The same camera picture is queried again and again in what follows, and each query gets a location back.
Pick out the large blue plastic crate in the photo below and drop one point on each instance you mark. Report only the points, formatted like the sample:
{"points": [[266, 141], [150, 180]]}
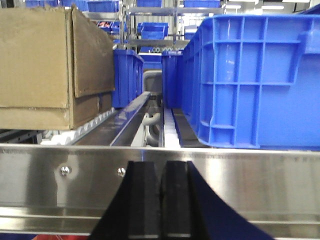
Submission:
{"points": [[253, 81]]}

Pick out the white roller track right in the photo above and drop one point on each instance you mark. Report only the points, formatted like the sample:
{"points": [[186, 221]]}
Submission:
{"points": [[171, 139]]}

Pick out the brown cardboard box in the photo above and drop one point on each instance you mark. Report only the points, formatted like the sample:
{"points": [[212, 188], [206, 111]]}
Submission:
{"points": [[56, 69]]}

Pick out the blue crate behind box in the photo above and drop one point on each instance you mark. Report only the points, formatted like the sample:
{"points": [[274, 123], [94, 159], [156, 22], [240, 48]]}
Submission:
{"points": [[128, 77]]}

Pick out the stainless steel shelf rail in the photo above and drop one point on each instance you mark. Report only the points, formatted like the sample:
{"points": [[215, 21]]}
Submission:
{"points": [[65, 190]]}

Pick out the white roller track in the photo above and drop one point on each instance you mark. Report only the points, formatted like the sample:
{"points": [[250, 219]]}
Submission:
{"points": [[171, 139], [69, 137]]}

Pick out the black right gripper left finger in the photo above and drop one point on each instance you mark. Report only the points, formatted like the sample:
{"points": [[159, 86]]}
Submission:
{"points": [[134, 212]]}

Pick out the steel divider rail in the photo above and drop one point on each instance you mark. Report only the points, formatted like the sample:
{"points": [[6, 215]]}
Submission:
{"points": [[121, 127]]}

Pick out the white roller track left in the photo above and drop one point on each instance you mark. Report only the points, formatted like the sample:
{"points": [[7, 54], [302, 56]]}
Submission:
{"points": [[69, 137]]}

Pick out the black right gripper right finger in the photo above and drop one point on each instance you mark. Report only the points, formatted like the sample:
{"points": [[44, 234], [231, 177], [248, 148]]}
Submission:
{"points": [[191, 210]]}

